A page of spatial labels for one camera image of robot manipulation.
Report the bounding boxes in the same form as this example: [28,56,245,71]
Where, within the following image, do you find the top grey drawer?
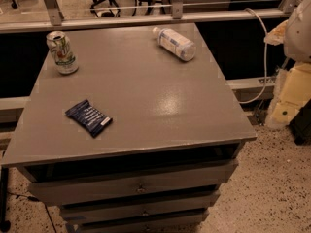
[29,159,238,206]

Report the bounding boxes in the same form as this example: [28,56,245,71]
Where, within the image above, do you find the metal railing frame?
[0,0,302,33]

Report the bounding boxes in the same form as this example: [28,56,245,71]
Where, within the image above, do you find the grey drawer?
[60,190,220,224]
[29,159,238,206]
[65,209,210,233]

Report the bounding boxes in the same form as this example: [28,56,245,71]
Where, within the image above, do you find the grey drawer cabinet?
[0,23,258,233]

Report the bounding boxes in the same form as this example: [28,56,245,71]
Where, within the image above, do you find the white cable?
[238,7,270,105]

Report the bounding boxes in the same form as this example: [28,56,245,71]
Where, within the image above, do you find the dark blue snack packet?
[65,99,113,138]

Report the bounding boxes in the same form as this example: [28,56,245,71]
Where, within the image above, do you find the bottom grey drawer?
[65,209,210,233]

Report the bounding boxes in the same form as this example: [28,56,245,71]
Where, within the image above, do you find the green white soda can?
[46,31,79,75]

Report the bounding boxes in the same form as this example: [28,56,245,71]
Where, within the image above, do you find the middle grey drawer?
[60,190,220,224]

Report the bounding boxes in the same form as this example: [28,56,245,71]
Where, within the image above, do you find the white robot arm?
[264,0,311,145]

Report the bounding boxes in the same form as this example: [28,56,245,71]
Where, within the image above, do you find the clear blue plastic bottle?
[153,27,196,62]

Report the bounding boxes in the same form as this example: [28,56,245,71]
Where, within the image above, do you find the black stand leg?
[0,168,11,233]

